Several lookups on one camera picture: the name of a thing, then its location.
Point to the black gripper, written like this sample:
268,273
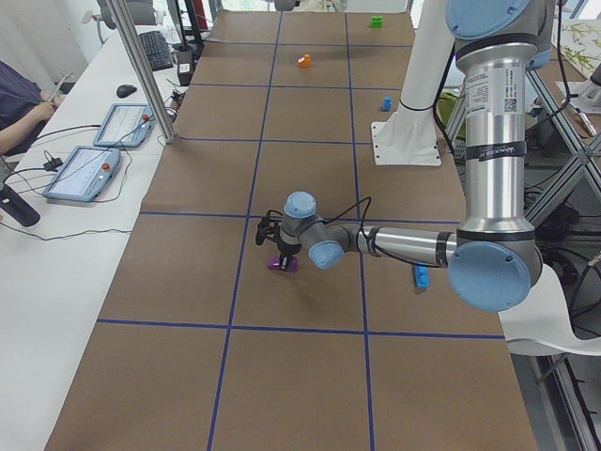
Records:
285,248

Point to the purple trapezoid block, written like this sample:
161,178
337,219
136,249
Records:
285,264

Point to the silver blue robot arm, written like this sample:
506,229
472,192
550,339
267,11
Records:
491,260

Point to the orange trapezoid block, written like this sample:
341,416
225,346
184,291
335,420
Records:
305,61

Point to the blue double block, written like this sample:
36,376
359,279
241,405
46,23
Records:
421,277

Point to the small blue block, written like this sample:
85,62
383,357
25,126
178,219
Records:
387,104

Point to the far teach pendant tablet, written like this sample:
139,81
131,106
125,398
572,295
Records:
126,125

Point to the teach pendant tablet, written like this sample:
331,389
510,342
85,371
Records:
126,125
84,174

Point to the near teach pendant tablet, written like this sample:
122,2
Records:
84,174

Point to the black computer mouse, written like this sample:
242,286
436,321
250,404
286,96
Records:
125,90

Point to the black keyboard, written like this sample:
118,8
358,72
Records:
156,49

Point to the green block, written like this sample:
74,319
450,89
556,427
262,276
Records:
376,22

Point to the seated person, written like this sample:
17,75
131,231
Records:
25,110

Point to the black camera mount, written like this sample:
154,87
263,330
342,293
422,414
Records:
267,230

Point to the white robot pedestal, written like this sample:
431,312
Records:
409,136

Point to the aluminium frame post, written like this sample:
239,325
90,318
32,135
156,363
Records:
134,49

